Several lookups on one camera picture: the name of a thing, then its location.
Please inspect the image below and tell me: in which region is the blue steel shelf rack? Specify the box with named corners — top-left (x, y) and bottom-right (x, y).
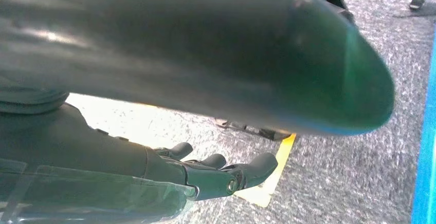
top-left (408, 0), bottom-right (436, 224)

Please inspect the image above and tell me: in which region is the black robot foot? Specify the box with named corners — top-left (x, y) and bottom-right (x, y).
top-left (214, 118), bottom-right (293, 141)

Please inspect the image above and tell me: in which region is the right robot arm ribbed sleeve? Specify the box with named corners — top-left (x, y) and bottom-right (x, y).
top-left (0, 85), bottom-right (70, 115)

